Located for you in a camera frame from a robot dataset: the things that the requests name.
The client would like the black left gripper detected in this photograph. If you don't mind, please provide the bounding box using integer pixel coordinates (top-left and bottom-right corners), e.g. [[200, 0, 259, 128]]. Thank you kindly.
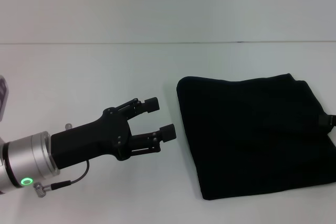
[[50, 97, 176, 169]]

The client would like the black shirt with FREE print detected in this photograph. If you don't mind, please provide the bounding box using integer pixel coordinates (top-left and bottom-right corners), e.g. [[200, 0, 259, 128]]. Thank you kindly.
[[175, 73, 336, 201]]

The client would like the left wrist cable with connector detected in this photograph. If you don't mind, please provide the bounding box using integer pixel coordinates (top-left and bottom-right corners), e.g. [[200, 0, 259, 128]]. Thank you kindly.
[[33, 159, 91, 197]]

